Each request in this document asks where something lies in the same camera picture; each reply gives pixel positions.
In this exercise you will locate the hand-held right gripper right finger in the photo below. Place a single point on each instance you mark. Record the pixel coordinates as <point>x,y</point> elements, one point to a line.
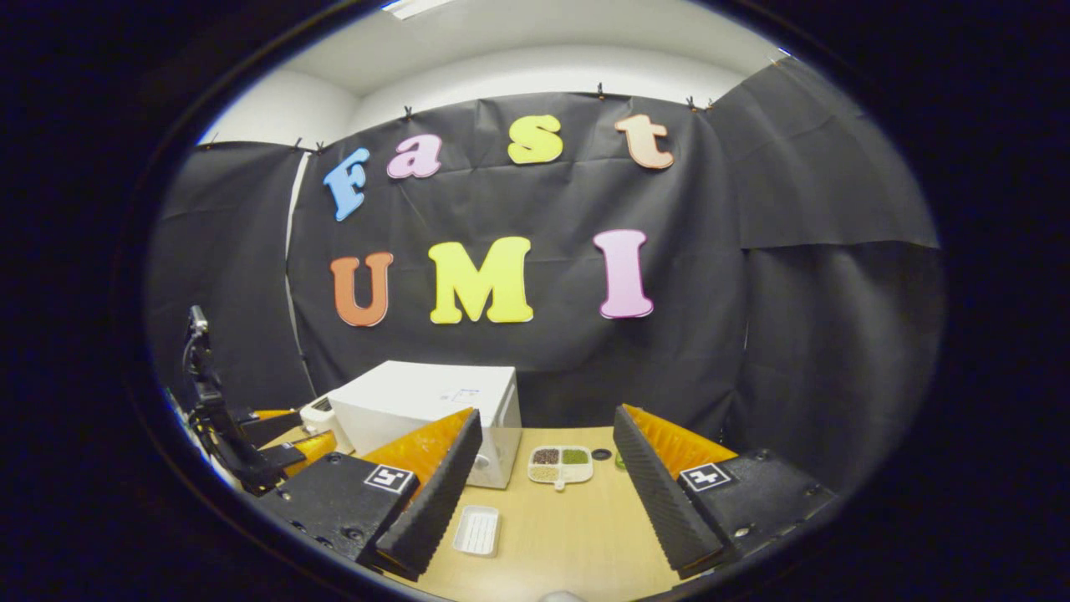
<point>660,502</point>

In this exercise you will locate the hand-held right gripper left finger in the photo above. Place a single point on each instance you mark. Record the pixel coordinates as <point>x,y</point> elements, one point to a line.
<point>443,493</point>

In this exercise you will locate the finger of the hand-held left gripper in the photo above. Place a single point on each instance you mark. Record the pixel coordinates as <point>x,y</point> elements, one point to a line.
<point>267,422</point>
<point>305,451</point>

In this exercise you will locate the white microwave oven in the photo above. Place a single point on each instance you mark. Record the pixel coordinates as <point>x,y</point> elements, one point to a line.
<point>418,393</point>

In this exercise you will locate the white toaster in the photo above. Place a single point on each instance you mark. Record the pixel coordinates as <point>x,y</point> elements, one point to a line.
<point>318,414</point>

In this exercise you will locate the white rectangular tray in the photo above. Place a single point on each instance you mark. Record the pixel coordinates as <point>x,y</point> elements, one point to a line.
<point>476,531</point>

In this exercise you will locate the white divided dish of grains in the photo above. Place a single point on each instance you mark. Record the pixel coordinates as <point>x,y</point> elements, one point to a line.
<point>560,464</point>

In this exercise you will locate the row of black cloth clips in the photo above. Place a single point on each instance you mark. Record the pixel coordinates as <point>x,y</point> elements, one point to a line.
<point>599,90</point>

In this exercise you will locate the ceiling light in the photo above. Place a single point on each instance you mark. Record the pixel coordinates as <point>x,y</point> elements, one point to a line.
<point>418,7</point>

